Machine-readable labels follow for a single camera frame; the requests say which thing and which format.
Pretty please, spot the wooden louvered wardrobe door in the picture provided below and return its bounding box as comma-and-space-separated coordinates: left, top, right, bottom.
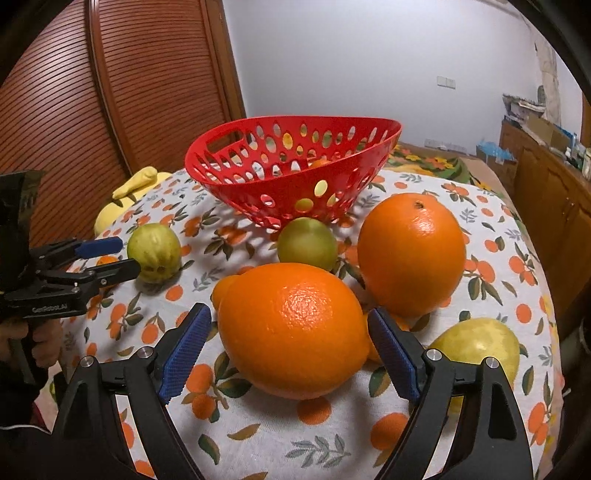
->
0, 0, 247, 241

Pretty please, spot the large oval orange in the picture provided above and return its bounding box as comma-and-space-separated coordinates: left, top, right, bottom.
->
217, 263, 370, 400

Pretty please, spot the brown cardboard box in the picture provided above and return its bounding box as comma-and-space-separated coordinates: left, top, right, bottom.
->
478, 154, 519, 182

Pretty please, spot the open cardboard box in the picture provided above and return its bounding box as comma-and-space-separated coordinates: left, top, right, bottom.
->
526, 115, 563, 145

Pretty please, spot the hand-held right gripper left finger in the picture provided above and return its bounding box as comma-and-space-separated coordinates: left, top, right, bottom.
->
51, 302, 213, 480

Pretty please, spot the person's left hand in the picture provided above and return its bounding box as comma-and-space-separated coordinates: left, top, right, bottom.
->
30, 318, 64, 370

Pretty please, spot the smooth green fruit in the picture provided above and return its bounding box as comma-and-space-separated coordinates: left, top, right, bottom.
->
277, 217, 339, 273

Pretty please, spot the patterned curtain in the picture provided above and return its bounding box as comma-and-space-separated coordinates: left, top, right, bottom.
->
536, 41, 560, 125

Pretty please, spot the wooden cabinet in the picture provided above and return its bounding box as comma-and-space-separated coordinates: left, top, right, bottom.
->
499, 117, 591, 324

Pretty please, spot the large yellow fruit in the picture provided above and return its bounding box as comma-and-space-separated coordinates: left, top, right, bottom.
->
427, 318, 529, 414

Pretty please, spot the orange print tablecloth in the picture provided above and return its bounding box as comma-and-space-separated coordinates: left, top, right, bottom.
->
34, 166, 566, 480

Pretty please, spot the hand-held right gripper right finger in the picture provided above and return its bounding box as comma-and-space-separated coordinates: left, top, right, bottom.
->
367, 307, 534, 480

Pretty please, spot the red perforated plastic basket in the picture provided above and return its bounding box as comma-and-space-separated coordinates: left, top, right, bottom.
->
185, 116, 402, 230

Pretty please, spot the large round orange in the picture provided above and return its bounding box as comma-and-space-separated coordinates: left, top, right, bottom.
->
357, 193, 467, 318

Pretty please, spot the floral blanket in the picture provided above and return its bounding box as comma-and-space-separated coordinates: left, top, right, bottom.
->
379, 143, 490, 188

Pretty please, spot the ribbed pale green fruit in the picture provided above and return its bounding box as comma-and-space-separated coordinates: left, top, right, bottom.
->
127, 223, 182, 284

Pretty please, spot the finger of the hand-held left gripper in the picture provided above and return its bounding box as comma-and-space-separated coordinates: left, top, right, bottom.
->
36, 258, 142, 297
30, 237, 124, 269

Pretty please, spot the pile of papers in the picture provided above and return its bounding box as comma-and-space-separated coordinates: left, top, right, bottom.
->
502, 93, 546, 117

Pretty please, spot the blue plastic bag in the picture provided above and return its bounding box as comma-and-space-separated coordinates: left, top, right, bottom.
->
477, 137, 516, 162

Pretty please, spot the yellow plush toy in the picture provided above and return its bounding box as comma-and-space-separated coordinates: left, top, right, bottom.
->
93, 167, 171, 236

